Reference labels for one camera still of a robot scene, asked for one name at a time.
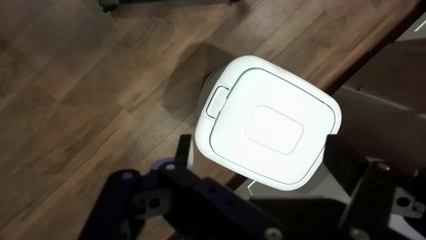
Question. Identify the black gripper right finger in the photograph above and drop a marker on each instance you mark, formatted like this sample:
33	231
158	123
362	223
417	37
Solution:
346	167

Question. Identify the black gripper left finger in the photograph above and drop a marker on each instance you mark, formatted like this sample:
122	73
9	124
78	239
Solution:
182	157

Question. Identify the white push-button bin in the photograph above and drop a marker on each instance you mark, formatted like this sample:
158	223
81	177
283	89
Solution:
266	123

